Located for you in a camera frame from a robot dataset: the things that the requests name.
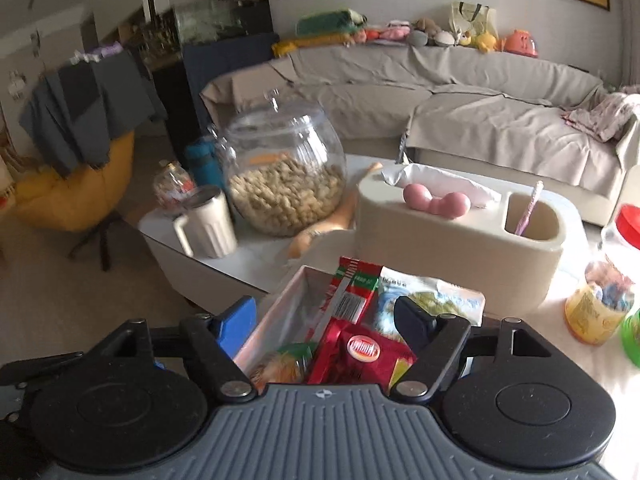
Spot blue and white snack packet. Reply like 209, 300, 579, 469
374, 266, 487, 333

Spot grey draped clothes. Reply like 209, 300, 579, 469
19, 49, 157, 178

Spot pink box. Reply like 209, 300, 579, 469
232, 264, 487, 392

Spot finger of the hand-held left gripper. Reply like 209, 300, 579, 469
0, 351, 86, 387

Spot pink plush toy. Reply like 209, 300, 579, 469
382, 20, 417, 42

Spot small glass jar red contents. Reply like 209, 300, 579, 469
152, 160, 197, 212

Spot pink striped stick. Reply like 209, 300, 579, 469
514, 180, 544, 237

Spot grey covered sofa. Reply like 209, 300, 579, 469
200, 42, 640, 227

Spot green and red snack packet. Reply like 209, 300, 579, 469
305, 256, 383, 343

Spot orange plush toy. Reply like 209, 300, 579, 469
502, 29, 542, 59

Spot clear plastic jar red lid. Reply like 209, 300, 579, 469
564, 204, 640, 347

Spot beige tissue organizer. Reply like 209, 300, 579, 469
352, 162, 587, 311

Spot long yellow plush toy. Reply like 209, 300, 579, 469
271, 34, 352, 59

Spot teal bottle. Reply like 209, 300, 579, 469
184, 136, 227, 189

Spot floral blanket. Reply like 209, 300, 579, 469
561, 90, 640, 142

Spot pink rounded toy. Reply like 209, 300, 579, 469
402, 183, 472, 221

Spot dark cabinet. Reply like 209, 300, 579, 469
149, 32, 282, 162

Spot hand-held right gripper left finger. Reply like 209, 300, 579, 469
90, 296, 258, 405

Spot green plush toy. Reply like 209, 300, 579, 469
297, 8, 369, 37

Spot round glass jar of nuts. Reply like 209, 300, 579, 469
214, 89, 348, 238

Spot tan wooden club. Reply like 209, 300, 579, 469
289, 160, 385, 259

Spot yellow lounge chair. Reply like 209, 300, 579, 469
14, 129, 137, 272

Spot white tote bag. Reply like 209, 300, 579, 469
451, 1, 499, 42

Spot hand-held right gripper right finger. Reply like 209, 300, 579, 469
390, 296, 557, 404

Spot white side table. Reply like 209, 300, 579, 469
137, 154, 386, 307

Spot green candy dispenser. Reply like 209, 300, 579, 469
619, 309, 640, 354

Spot glass aquarium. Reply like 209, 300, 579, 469
171, 0, 274, 47

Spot white ribbed mug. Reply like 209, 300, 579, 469
172, 185, 239, 260

